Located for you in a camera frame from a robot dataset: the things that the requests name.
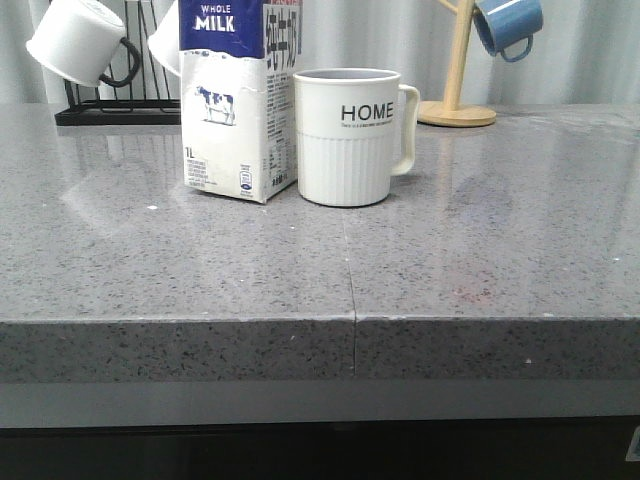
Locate white HOME cup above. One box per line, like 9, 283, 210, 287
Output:
293, 68, 420, 207

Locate whole milk carton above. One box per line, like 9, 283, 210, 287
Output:
178, 1, 303, 204

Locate wooden mug tree stand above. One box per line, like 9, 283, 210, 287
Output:
418, 0, 496, 128

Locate right white hanging mug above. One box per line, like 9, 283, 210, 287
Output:
148, 12, 181, 77

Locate white hanging mug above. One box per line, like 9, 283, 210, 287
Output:
148, 12, 181, 77
25, 0, 141, 88

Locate blue hanging mug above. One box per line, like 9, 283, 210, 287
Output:
474, 0, 544, 63

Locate left white hanging mug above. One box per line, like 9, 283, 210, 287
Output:
25, 0, 141, 88

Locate black cabinet drawer front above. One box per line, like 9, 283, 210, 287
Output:
1, 416, 639, 479

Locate black wire mug rack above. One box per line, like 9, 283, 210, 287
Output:
54, 1, 180, 126

